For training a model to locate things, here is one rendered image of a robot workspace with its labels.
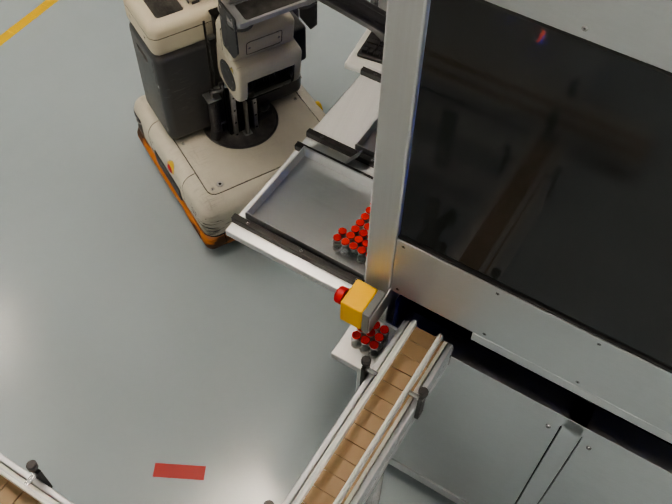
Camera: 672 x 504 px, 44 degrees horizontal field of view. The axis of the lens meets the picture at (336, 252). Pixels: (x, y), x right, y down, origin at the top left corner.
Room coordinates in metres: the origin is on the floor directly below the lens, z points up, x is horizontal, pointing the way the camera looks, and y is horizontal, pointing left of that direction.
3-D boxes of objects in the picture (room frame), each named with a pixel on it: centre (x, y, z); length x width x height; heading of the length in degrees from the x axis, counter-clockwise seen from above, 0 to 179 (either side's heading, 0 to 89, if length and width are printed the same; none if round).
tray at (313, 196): (1.27, 0.01, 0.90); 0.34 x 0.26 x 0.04; 59
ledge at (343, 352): (0.90, -0.09, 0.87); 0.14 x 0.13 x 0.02; 60
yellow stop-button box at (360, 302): (0.94, -0.06, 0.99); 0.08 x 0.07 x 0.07; 60
